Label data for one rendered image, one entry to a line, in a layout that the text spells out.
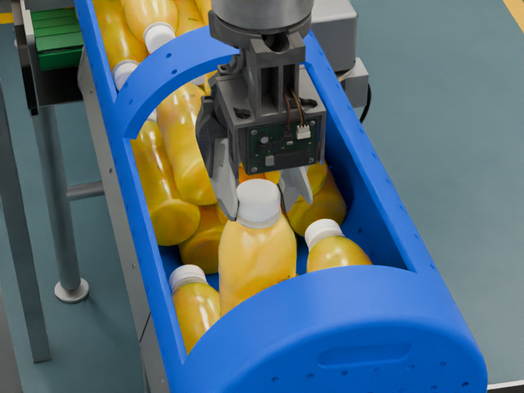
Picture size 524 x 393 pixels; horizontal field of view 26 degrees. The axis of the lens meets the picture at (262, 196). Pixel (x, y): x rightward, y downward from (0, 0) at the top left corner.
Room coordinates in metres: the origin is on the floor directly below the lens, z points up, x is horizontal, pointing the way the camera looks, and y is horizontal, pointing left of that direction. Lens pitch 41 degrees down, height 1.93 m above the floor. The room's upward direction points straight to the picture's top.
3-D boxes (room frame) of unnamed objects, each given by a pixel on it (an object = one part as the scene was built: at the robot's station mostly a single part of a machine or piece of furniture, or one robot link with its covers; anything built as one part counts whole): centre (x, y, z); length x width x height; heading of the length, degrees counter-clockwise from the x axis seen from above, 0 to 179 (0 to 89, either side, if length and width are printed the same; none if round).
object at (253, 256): (0.73, 0.00, 1.18); 0.07 x 0.07 x 0.19
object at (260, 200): (0.73, 0.00, 1.28); 0.04 x 0.04 x 0.02
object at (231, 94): (0.71, 0.00, 1.42); 0.09 x 0.08 x 0.12; 14
